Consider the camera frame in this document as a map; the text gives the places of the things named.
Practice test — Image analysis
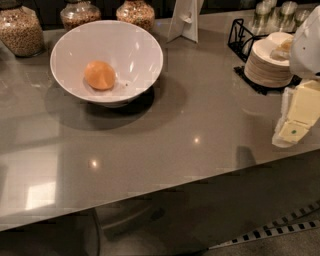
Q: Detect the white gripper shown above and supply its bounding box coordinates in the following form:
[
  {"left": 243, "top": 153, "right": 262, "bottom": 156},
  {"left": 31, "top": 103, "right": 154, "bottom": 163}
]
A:
[{"left": 272, "top": 80, "right": 320, "bottom": 148}]

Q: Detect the orange fruit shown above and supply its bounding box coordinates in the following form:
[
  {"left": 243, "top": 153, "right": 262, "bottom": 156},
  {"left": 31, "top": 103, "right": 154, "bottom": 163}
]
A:
[{"left": 84, "top": 61, "right": 116, "bottom": 90}]

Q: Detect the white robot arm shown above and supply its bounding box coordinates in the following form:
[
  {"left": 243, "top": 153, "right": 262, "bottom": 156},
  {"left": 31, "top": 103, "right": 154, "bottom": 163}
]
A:
[{"left": 272, "top": 6, "right": 320, "bottom": 148}]

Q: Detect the white ceramic bowl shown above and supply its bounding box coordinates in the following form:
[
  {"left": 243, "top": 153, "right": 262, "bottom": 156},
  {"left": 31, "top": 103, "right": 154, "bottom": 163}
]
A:
[{"left": 50, "top": 20, "right": 163, "bottom": 108}]

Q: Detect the stack of paper plates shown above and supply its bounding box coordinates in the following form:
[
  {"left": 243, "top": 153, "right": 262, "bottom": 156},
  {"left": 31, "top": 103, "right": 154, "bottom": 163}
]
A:
[{"left": 244, "top": 32, "right": 293, "bottom": 88}]

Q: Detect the black white striped tape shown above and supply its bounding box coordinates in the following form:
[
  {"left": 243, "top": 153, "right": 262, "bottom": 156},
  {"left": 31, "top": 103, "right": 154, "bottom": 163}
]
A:
[{"left": 210, "top": 200, "right": 320, "bottom": 249}]

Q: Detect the group glass cup right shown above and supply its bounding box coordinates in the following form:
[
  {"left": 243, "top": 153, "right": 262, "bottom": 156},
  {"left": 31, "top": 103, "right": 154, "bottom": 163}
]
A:
[{"left": 294, "top": 10, "right": 310, "bottom": 29}]

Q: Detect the group glass cup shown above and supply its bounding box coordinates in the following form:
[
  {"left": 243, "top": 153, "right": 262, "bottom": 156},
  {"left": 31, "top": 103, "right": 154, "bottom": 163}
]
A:
[
  {"left": 294, "top": 10, "right": 310, "bottom": 29},
  {"left": 251, "top": 0, "right": 277, "bottom": 31},
  {"left": 278, "top": 1, "right": 298, "bottom": 30}
]

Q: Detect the group glass cup middle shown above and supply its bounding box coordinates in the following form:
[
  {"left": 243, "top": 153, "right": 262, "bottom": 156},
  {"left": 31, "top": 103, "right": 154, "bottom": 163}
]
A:
[{"left": 278, "top": 1, "right": 298, "bottom": 30}]

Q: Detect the group glass cup left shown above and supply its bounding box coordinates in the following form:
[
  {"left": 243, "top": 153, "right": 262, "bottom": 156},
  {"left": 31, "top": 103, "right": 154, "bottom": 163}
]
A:
[{"left": 251, "top": 0, "right": 277, "bottom": 31}]

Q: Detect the white folded sign stand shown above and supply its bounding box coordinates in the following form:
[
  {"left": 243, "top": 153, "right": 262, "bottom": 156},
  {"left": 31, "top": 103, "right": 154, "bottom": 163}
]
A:
[{"left": 167, "top": 0, "right": 204, "bottom": 43}]

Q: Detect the right glass cereal jar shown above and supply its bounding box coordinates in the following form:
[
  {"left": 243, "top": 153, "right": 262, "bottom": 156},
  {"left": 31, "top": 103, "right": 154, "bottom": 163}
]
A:
[{"left": 116, "top": 0, "right": 155, "bottom": 32}]

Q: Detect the middle glass cereal jar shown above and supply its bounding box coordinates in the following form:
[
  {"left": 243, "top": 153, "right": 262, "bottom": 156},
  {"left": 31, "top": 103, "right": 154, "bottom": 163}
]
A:
[{"left": 60, "top": 0, "right": 101, "bottom": 31}]

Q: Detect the large glass cereal jar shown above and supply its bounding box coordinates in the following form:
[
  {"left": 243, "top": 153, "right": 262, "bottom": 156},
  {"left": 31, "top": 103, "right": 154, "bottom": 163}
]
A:
[{"left": 0, "top": 0, "right": 45, "bottom": 57}]

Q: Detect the black wire rack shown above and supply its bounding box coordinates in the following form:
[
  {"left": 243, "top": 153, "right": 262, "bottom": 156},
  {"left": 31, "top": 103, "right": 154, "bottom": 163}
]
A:
[{"left": 227, "top": 18, "right": 301, "bottom": 95}]

